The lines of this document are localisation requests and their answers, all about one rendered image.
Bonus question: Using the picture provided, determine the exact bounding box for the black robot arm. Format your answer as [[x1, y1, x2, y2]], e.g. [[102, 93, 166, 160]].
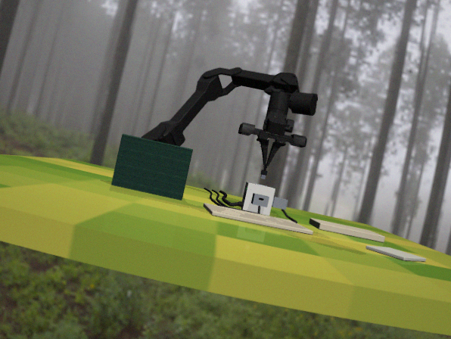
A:
[[141, 67, 318, 146]]

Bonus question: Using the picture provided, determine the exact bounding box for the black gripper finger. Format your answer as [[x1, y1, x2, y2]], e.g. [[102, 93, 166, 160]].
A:
[[257, 138, 269, 166], [267, 142, 286, 166]]

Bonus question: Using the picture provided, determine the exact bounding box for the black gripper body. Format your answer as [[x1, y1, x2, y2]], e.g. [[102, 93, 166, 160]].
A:
[[238, 109, 306, 148]]

